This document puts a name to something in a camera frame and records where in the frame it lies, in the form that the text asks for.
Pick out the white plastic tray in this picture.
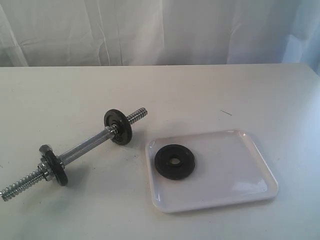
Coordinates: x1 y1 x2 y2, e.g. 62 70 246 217
145 130 279 213

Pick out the chrome threaded dumbbell bar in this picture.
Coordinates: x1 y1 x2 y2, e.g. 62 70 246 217
0 107 148 202

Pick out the chrome spinlock collar nut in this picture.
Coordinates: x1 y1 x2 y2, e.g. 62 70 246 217
38 162 54 182

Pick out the black weight plate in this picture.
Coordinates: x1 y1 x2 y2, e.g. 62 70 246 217
39 144 68 186
104 109 133 146
154 144 196 181

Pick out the white backdrop curtain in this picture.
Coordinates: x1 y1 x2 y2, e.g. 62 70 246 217
0 0 320 72

